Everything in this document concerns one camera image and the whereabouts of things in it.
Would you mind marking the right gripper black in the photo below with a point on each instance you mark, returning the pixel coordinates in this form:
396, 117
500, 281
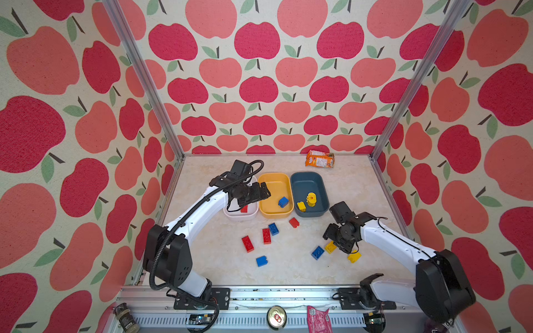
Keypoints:
328, 234

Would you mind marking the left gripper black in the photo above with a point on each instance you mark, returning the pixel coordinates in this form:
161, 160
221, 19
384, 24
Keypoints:
257, 195

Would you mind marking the white plastic container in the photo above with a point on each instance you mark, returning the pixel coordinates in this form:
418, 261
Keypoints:
233, 211

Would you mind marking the yellow plastic container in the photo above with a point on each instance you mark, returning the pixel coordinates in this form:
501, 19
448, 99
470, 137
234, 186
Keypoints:
279, 186

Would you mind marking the blue lego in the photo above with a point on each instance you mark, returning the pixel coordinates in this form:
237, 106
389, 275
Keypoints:
273, 229
283, 202
261, 261
317, 252

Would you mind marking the yellow round lego piece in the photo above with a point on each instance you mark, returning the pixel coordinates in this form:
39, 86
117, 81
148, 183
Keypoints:
311, 199

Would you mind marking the dark teal plastic container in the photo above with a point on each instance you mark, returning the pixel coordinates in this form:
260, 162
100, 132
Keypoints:
305, 182

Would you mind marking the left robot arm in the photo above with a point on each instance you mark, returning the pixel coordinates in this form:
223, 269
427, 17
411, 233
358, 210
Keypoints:
167, 256

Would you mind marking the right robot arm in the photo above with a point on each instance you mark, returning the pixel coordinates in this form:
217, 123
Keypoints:
439, 288

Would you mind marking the red lego brick upright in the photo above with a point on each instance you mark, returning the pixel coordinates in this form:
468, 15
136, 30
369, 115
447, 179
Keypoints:
266, 235

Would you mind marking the blue lego beside red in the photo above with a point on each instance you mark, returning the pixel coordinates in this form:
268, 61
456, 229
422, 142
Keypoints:
273, 229

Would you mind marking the small red lego brick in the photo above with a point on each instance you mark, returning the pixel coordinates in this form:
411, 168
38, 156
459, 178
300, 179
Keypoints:
294, 223

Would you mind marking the red lego brick tilted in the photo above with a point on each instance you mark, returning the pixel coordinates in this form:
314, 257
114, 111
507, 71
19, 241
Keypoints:
248, 244

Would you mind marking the orange snack packet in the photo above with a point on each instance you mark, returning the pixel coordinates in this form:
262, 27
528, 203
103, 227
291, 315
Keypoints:
319, 159

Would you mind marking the pink snack wrapper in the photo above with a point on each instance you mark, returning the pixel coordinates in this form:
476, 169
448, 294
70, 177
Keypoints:
318, 321

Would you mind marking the black round object front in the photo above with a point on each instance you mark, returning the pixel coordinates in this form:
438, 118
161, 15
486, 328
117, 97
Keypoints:
374, 322

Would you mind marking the metal drink can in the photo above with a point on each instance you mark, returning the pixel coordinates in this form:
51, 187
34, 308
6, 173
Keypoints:
276, 318

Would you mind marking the green circuit board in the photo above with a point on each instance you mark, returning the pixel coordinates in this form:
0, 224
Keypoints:
199, 319

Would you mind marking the dark glass jar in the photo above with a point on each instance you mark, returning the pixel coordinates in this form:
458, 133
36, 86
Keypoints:
125, 318

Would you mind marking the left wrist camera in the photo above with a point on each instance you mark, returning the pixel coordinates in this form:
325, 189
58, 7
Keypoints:
240, 169

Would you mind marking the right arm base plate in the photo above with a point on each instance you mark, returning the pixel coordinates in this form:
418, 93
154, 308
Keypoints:
362, 299

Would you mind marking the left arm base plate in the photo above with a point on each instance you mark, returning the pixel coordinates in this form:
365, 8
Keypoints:
219, 296

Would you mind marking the front aluminium rail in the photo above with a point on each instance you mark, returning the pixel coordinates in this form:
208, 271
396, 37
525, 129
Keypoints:
154, 311

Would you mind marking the left aluminium frame post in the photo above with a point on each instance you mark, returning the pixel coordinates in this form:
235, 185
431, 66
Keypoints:
121, 25

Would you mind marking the aluminium frame post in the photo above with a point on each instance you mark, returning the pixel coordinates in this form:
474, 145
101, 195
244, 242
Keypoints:
451, 20
121, 25

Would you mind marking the right aluminium frame post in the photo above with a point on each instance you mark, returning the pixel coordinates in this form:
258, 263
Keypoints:
451, 20

